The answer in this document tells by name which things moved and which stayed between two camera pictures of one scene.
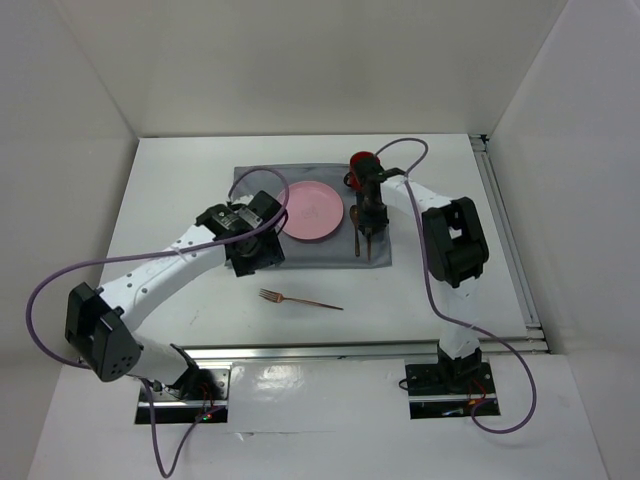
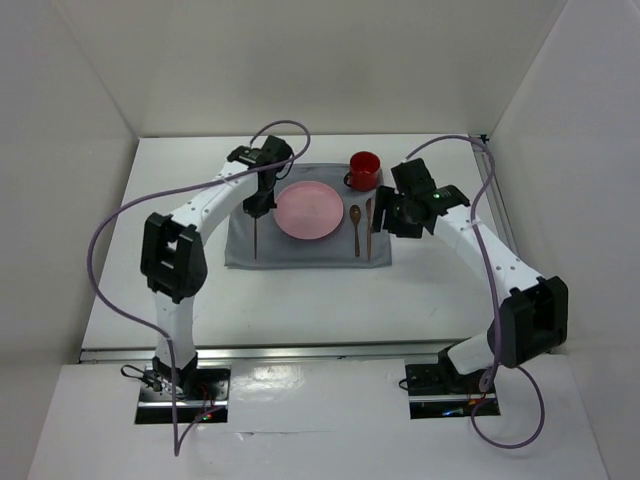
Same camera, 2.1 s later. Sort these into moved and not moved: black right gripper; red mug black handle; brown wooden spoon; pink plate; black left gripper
Moved: black left gripper; black right gripper
Not moved: pink plate; red mug black handle; brown wooden spoon
